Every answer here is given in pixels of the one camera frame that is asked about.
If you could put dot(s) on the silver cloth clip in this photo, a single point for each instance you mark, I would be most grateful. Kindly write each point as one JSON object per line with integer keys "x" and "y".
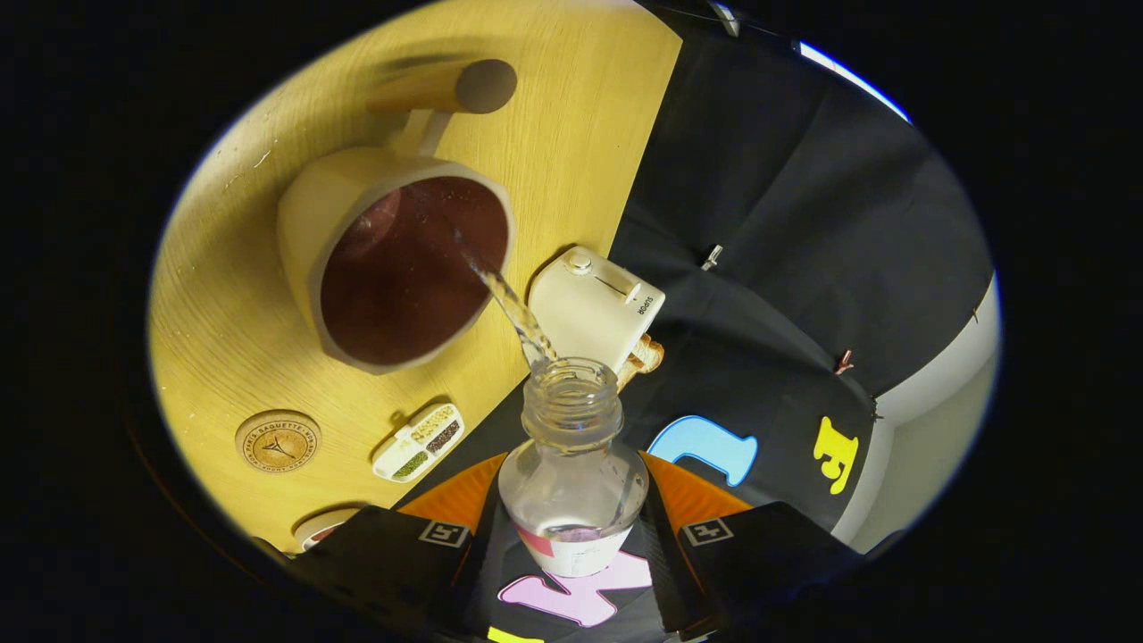
{"x": 712, "y": 257}

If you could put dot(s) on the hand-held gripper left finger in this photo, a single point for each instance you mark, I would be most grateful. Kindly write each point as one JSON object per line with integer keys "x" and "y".
{"x": 478, "y": 572}

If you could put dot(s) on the clear plastic juice bottle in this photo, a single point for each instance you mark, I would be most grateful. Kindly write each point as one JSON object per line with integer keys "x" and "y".
{"x": 571, "y": 482}

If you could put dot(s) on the wooden table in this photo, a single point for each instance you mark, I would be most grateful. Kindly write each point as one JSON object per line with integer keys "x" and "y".
{"x": 268, "y": 357}

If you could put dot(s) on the white divided seed dish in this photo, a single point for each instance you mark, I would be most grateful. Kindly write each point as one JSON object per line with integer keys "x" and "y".
{"x": 417, "y": 444}

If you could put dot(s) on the white toaster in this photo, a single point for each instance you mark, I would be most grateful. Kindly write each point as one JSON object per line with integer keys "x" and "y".
{"x": 589, "y": 308}

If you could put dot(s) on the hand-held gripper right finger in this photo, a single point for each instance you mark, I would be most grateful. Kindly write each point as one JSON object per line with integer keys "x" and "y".
{"x": 668, "y": 572}

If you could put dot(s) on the pink cloth clip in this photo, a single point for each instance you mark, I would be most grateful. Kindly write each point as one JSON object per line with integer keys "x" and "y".
{"x": 843, "y": 362}

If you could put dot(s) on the brown meat patty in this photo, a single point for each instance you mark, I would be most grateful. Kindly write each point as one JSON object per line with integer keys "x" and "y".
{"x": 326, "y": 533}

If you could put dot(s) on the black backdrop cloth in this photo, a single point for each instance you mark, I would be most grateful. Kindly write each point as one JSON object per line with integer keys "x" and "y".
{"x": 804, "y": 223}

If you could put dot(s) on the round wooden coaster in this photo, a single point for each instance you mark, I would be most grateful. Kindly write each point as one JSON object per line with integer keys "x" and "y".
{"x": 278, "y": 441}

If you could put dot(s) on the white round plate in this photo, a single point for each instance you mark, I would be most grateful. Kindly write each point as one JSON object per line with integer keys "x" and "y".
{"x": 312, "y": 520}

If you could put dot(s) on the toast slice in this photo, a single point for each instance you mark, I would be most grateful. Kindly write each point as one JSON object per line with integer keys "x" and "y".
{"x": 629, "y": 373}
{"x": 652, "y": 354}

